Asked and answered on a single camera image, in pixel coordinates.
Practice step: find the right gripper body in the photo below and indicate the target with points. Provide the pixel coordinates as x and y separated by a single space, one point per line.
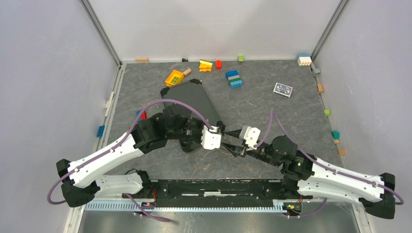
260 153

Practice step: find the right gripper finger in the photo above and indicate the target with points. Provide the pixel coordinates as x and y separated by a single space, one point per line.
232 149
234 134

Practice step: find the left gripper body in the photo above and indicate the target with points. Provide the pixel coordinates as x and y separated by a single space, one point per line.
192 130

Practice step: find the metal disc keyring with rings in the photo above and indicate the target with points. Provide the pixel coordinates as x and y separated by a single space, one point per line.
225 139

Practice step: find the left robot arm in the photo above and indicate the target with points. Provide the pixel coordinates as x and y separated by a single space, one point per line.
83 180

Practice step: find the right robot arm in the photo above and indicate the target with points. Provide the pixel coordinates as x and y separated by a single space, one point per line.
309 176

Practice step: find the dark grey hard case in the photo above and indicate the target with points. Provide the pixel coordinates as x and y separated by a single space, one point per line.
193 93

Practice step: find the red blue brick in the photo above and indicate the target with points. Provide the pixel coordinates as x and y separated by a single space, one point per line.
143 115

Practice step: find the yellow toy window block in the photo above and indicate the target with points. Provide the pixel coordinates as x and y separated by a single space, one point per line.
174 78

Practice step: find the blue green stacked bricks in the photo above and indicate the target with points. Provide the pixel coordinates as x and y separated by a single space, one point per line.
234 80

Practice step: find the wooden peg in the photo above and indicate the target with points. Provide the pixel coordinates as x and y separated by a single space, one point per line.
187 72

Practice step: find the blue playing card box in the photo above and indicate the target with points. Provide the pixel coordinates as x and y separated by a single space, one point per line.
283 90

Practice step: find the yellow orange wedge blocks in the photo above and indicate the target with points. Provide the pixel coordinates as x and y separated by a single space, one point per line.
205 66

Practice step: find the red small block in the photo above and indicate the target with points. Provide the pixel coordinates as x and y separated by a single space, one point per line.
218 64

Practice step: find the teal block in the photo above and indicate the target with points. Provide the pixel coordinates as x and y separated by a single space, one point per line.
335 134

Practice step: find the lime green block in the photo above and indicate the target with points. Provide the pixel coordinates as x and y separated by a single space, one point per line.
327 112

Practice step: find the tan wooden block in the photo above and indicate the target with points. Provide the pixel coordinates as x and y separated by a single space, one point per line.
142 59

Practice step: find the orange wooden block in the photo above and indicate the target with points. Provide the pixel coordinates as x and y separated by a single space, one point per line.
320 88

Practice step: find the grey brick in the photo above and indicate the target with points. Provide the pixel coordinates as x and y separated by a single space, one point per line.
315 71

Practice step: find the white blue brick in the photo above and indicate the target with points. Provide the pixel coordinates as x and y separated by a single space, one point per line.
304 60

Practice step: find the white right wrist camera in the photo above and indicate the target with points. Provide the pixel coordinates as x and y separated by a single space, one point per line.
250 135

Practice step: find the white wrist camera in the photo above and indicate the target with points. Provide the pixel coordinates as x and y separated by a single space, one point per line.
250 135
211 138

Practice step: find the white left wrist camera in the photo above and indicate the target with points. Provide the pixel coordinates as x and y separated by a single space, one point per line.
211 138

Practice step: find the tan block at right wall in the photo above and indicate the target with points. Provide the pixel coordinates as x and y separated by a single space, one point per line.
341 152

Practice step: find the blue block at left wall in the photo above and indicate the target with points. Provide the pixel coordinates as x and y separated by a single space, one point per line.
100 131

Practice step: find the white cable duct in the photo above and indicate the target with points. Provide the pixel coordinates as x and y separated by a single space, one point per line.
127 205

